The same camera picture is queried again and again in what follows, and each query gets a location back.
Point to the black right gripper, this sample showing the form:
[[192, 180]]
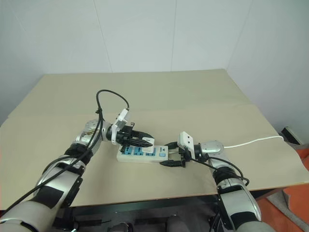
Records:
[[184, 155]]

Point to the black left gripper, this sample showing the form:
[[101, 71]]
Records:
[[125, 137]]

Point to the white charger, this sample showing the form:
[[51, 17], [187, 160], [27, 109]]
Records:
[[149, 149]]

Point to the white power strip blue sockets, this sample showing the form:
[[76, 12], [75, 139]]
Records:
[[135, 157]]

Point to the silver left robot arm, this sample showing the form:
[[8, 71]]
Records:
[[60, 176]]

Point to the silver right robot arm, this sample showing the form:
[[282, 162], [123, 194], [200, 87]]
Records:
[[239, 198]]

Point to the dark rounded shape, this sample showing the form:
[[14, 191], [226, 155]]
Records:
[[121, 227]]

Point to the grey cloth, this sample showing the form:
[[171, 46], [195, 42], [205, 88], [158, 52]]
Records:
[[277, 200]]

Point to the black box on floor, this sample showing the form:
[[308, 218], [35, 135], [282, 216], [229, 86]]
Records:
[[290, 135]]

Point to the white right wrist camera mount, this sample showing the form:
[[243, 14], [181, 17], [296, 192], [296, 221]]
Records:
[[185, 139]]

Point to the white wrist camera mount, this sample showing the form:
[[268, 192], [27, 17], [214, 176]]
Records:
[[116, 134], [185, 139]]

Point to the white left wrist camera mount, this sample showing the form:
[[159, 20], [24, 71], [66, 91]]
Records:
[[116, 134]]

